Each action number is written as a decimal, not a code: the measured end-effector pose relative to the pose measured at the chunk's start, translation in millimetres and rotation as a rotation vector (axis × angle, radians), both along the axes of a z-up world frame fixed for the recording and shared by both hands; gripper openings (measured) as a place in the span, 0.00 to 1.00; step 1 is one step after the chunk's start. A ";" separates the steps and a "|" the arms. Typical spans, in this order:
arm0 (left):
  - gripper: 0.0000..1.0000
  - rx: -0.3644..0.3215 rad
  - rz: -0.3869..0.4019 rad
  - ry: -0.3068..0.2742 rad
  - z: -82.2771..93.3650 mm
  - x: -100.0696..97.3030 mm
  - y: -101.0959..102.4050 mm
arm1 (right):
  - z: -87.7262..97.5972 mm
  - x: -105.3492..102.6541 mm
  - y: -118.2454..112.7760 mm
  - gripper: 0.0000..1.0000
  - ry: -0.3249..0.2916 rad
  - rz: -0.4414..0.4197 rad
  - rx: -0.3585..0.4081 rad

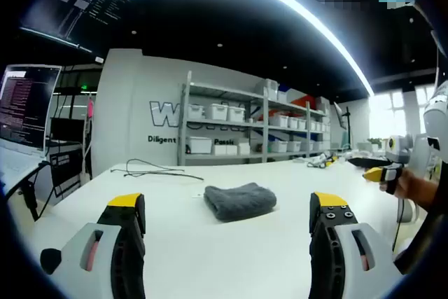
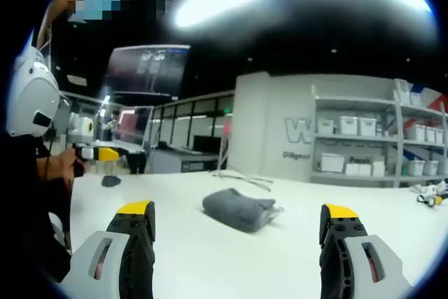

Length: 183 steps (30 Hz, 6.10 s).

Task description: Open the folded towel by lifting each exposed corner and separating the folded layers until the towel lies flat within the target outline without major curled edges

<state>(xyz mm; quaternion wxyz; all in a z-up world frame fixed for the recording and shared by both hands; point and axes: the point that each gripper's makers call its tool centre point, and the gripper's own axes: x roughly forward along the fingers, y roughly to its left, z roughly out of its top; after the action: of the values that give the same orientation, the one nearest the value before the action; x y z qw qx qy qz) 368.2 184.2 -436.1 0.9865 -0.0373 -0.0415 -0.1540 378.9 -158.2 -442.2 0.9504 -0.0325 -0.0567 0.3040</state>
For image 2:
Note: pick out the grey fluffy towel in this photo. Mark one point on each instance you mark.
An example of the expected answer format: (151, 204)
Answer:
(238, 208)

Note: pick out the person's left hand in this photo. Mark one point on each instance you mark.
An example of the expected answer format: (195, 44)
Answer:
(64, 166)

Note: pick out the black computer mouse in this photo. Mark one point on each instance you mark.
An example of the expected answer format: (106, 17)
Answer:
(111, 181)

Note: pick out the transparent tilted panel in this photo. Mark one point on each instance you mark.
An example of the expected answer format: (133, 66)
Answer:
(131, 124)

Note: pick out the white chest-worn device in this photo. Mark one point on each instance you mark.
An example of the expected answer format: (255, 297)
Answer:
(35, 103)

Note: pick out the grey counter desk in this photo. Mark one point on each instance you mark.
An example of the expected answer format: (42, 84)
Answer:
(175, 162)

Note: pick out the large hanging dark screen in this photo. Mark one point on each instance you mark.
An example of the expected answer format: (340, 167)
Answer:
(147, 68)

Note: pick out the person's dark clothing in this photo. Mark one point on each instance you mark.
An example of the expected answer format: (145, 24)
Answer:
(21, 208)

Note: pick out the spare hand-held gripper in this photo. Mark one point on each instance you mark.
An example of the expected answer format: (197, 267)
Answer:
(428, 196)

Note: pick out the black monitor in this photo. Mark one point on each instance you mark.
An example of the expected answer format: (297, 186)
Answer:
(206, 145)

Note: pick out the pink hanging tag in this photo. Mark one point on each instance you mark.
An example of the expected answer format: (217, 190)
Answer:
(227, 127)

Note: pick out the row of white storage boxes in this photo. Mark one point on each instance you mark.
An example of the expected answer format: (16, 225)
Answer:
(367, 125)

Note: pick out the grey shelving rack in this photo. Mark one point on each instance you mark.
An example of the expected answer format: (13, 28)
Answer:
(353, 101)

